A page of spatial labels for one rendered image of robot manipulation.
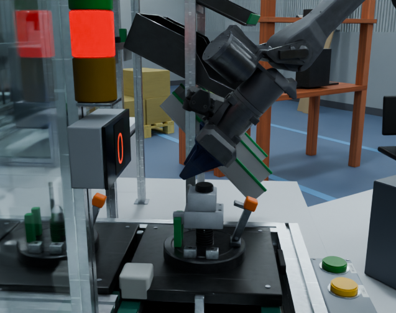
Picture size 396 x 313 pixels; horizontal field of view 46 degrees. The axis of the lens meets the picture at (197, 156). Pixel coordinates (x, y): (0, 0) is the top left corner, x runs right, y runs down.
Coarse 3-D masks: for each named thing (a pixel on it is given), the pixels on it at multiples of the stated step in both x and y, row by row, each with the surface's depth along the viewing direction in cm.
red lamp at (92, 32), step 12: (72, 12) 51; (84, 12) 50; (96, 12) 50; (108, 12) 51; (72, 24) 51; (84, 24) 50; (96, 24) 51; (108, 24) 52; (72, 36) 51; (84, 36) 51; (96, 36) 51; (108, 36) 52; (72, 48) 52; (84, 48) 51; (96, 48) 51; (108, 48) 52
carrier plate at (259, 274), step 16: (160, 224) 92; (144, 240) 85; (160, 240) 85; (256, 240) 85; (144, 256) 79; (160, 256) 79; (256, 256) 79; (272, 256) 79; (160, 272) 74; (176, 272) 74; (224, 272) 74; (240, 272) 74; (256, 272) 74; (272, 272) 74; (160, 288) 69; (176, 288) 69; (192, 288) 69; (208, 288) 69; (224, 288) 69; (240, 288) 69; (256, 288) 69; (272, 288) 69; (240, 304) 69; (256, 304) 68; (272, 304) 68
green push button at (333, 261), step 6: (324, 258) 78; (330, 258) 78; (336, 258) 78; (342, 258) 78; (324, 264) 77; (330, 264) 76; (336, 264) 76; (342, 264) 76; (330, 270) 76; (336, 270) 75; (342, 270) 76
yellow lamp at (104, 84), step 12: (72, 60) 52; (84, 60) 51; (96, 60) 52; (108, 60) 52; (84, 72) 52; (96, 72) 52; (108, 72) 53; (84, 84) 52; (96, 84) 52; (108, 84) 53; (84, 96) 53; (96, 96) 52; (108, 96) 53
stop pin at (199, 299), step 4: (196, 296) 68; (200, 296) 68; (204, 296) 68; (196, 300) 68; (200, 300) 68; (204, 300) 68; (196, 304) 68; (200, 304) 68; (204, 304) 68; (196, 308) 68; (200, 308) 68; (204, 308) 68; (196, 312) 68; (200, 312) 68; (204, 312) 68
